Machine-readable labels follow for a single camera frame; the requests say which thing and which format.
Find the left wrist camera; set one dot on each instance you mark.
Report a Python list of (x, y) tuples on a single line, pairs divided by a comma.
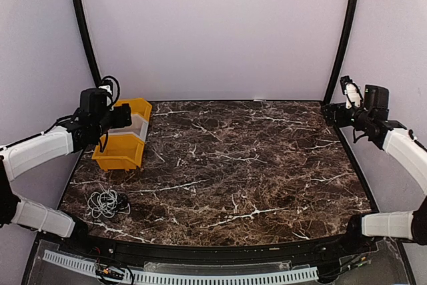
[(111, 85)]

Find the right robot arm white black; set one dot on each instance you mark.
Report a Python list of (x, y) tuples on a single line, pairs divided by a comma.
[(367, 111)]

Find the left black frame post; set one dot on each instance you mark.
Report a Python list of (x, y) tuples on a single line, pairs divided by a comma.
[(86, 41)]

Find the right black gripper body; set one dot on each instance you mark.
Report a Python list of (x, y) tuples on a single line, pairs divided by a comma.
[(342, 121)]

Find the right black frame post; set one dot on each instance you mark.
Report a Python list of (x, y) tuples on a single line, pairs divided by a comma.
[(341, 50)]

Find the yellow bin front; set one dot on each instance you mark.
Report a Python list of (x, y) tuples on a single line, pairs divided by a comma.
[(119, 152)]

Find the yellow bin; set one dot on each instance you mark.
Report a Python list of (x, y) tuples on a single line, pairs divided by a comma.
[(138, 106), (119, 152)]

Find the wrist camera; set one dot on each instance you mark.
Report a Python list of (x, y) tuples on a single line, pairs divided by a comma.
[(352, 92), (111, 85)]

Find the white slotted cable duct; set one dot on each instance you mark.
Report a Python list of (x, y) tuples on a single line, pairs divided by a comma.
[(156, 273)]

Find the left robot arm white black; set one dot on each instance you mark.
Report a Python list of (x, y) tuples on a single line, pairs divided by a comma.
[(91, 121)]

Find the white translucent bin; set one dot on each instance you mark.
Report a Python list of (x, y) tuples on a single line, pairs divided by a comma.
[(138, 128)]

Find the black frame post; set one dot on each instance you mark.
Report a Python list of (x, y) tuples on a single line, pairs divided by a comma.
[(341, 50), (86, 41)]

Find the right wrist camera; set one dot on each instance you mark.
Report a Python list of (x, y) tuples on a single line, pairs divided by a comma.
[(352, 92)]

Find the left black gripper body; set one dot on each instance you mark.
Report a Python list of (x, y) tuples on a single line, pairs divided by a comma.
[(123, 118)]

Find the black front rail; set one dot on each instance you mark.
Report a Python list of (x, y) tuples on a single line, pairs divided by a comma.
[(319, 251)]

